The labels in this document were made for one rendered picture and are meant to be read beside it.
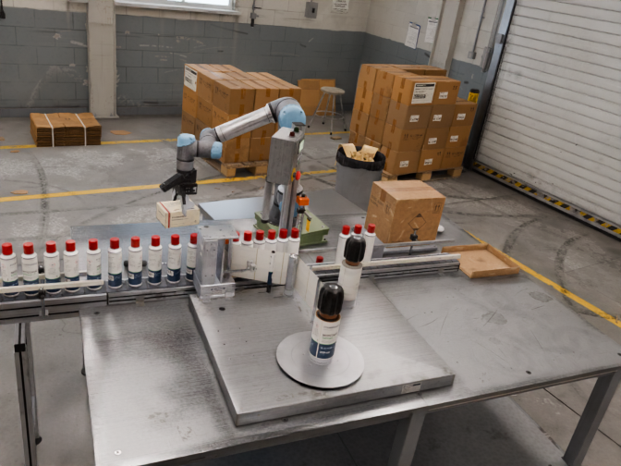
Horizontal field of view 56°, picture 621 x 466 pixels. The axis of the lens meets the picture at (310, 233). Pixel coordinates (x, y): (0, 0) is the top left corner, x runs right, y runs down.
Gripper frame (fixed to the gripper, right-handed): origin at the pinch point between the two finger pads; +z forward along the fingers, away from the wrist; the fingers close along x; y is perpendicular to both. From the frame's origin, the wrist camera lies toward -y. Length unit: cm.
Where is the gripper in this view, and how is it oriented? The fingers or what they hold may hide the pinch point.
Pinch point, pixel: (177, 210)
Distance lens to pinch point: 273.6
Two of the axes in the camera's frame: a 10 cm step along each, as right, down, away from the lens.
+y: 8.4, -1.2, 5.4
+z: -1.4, 9.0, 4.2
